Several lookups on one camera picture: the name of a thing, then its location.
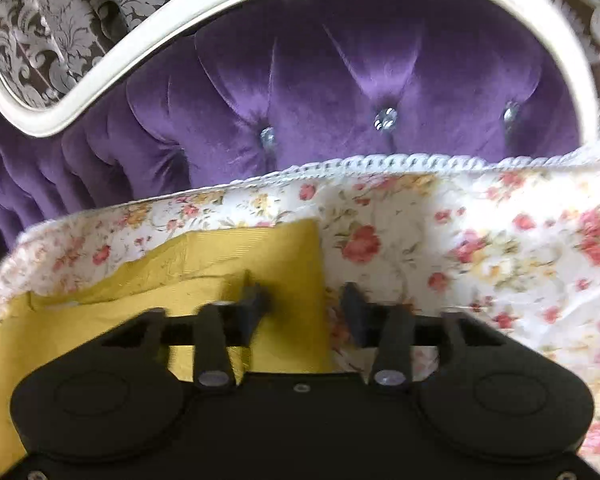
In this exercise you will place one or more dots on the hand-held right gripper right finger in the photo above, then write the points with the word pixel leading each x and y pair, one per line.
pixel 354 312

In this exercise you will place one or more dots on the purple tufted headboard white frame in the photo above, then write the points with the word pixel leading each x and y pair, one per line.
pixel 340 70

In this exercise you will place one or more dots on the floral bed sheet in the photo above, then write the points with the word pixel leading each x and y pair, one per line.
pixel 505 240

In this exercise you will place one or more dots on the yellow small garment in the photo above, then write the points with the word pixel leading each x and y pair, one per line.
pixel 280 255

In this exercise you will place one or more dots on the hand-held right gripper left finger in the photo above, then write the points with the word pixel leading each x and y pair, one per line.
pixel 254 307

